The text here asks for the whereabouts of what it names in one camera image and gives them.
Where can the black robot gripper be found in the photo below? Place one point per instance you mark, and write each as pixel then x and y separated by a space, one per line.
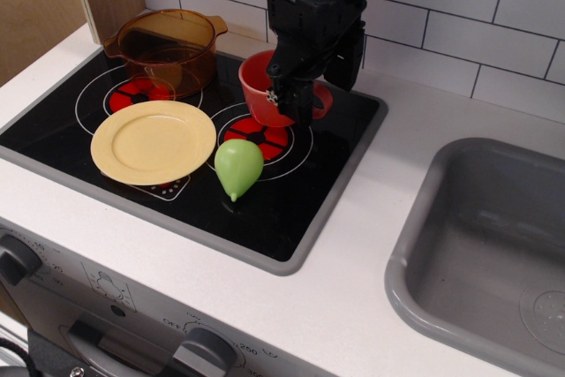
pixel 315 38

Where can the red plastic cup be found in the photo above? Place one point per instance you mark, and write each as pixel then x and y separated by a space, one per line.
pixel 255 82

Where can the yellow plastic plate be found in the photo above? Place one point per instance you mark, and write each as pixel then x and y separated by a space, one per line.
pixel 153 143

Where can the black toy stovetop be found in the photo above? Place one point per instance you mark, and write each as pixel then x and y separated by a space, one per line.
pixel 277 221

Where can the green plastic pear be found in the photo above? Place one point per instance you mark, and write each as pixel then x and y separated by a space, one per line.
pixel 238 165

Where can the amber transparent pot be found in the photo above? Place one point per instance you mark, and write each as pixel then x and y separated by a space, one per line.
pixel 173 48

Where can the grey plastic sink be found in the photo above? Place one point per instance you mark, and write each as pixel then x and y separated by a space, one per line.
pixel 479 264

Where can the grey right oven knob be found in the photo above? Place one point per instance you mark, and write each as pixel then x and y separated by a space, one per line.
pixel 203 353

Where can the grey oven knob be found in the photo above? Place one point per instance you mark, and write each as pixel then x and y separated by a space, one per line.
pixel 18 260
pixel 203 353

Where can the grey oven front panel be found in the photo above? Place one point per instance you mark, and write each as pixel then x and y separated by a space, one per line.
pixel 69 288

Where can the grey left oven knob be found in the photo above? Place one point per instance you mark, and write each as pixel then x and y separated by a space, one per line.
pixel 18 260

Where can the grey oven door handle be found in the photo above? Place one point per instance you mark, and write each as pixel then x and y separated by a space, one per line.
pixel 117 352

